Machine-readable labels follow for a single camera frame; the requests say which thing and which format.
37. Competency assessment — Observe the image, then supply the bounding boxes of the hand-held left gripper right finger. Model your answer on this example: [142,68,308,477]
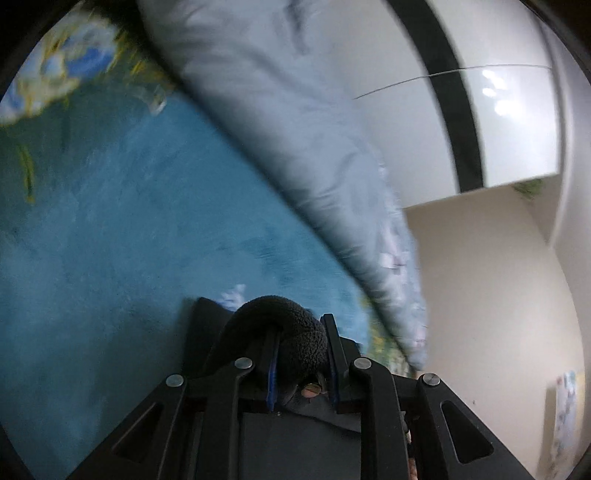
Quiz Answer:
[320,313,533,480]

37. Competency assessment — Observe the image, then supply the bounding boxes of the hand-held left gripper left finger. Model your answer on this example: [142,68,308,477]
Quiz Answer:
[69,319,282,480]

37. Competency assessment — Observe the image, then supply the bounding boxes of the black fleece garment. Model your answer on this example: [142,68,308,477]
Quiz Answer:
[184,294,366,480]

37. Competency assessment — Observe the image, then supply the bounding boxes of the blue floral bed sheet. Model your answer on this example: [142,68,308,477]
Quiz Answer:
[0,9,416,480]

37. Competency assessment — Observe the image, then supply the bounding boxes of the light grey-blue quilt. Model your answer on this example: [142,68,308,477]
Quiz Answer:
[137,0,431,371]

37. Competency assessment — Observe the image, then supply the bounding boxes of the white wardrobe with black strip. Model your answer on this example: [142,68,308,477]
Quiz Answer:
[318,0,570,209]

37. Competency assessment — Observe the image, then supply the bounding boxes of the wall poster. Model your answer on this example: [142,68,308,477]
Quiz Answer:
[549,369,581,472]

